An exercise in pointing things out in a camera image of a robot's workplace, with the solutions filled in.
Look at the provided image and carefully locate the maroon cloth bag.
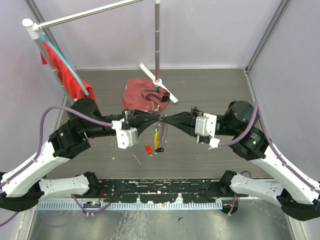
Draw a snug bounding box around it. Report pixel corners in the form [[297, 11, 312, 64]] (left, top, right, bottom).
[[121, 78, 170, 113]]

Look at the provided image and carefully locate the aluminium frame post right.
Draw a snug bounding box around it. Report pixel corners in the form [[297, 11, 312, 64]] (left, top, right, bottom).
[[244, 0, 291, 74]]

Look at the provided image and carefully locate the green tagged key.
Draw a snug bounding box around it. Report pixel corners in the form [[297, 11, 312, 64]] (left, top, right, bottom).
[[153, 127, 158, 135]]

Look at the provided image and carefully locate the white slotted cable duct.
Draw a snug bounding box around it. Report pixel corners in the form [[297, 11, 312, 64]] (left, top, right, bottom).
[[35, 199, 223, 211]]

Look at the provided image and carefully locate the black tagged key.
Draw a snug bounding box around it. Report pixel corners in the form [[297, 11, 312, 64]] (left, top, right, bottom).
[[154, 147, 164, 153]]

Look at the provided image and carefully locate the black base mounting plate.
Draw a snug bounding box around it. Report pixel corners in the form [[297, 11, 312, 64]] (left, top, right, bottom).
[[76, 178, 234, 204]]

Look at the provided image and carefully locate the white metal clothes rack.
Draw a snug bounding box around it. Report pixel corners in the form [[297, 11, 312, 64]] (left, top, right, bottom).
[[31, 0, 179, 104]]

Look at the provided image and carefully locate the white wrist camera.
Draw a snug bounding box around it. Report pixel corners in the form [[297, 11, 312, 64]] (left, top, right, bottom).
[[194, 113, 220, 149], [111, 118, 139, 149]]

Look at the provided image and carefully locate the blue clothes hanger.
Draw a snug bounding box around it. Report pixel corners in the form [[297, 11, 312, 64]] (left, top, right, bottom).
[[38, 33, 89, 96]]

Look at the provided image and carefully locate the aluminium frame post left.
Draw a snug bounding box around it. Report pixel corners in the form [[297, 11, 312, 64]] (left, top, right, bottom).
[[23, 0, 77, 69]]

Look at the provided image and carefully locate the aluminium frame post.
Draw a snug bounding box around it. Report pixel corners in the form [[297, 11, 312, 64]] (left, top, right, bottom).
[[244, 0, 291, 74], [23, 0, 77, 69]]

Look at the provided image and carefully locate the keyring with yellow tag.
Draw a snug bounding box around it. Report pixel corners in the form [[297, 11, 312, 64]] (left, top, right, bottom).
[[153, 120, 168, 150]]

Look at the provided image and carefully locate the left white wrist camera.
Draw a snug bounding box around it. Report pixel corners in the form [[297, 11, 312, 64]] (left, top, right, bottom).
[[111, 118, 139, 149]]

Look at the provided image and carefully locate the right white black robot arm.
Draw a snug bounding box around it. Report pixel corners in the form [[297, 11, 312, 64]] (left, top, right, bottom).
[[161, 101, 320, 221]]

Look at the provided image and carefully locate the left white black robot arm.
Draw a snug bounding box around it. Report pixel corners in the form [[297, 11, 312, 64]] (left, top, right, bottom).
[[0, 97, 161, 212]]

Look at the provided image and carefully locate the red hanging cloth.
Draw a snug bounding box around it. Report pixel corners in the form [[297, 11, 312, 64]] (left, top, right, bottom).
[[42, 41, 97, 104]]

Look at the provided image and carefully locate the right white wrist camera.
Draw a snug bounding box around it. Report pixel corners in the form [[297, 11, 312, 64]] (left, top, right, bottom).
[[194, 113, 220, 149]]

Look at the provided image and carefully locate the red tagged key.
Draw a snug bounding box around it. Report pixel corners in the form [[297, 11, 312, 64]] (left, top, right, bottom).
[[145, 145, 153, 155]]

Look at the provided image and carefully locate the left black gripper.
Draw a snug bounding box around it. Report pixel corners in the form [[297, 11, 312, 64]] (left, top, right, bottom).
[[85, 108, 162, 139]]

